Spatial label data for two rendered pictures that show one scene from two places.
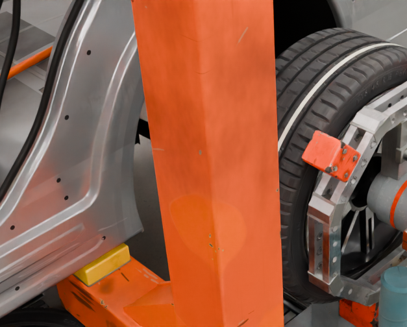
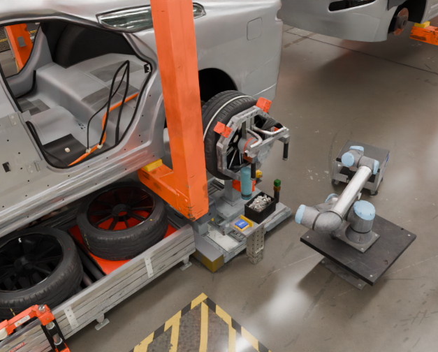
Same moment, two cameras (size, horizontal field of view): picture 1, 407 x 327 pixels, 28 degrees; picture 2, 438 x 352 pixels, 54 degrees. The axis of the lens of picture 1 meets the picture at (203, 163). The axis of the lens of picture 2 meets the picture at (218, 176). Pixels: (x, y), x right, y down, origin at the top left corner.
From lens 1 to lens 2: 129 cm
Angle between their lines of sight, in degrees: 3
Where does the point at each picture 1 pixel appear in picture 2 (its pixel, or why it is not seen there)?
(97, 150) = (151, 126)
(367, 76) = (235, 105)
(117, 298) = (157, 175)
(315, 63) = (221, 101)
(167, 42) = (170, 93)
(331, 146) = (221, 126)
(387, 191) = (243, 142)
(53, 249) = (137, 157)
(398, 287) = (244, 172)
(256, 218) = (195, 144)
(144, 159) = not seen: hidden behind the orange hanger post
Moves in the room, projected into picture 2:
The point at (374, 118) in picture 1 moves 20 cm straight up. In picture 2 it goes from (236, 119) to (236, 92)
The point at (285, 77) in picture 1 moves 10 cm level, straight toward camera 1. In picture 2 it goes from (212, 105) to (210, 112)
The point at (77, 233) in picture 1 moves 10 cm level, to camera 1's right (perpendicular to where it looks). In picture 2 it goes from (144, 153) to (158, 152)
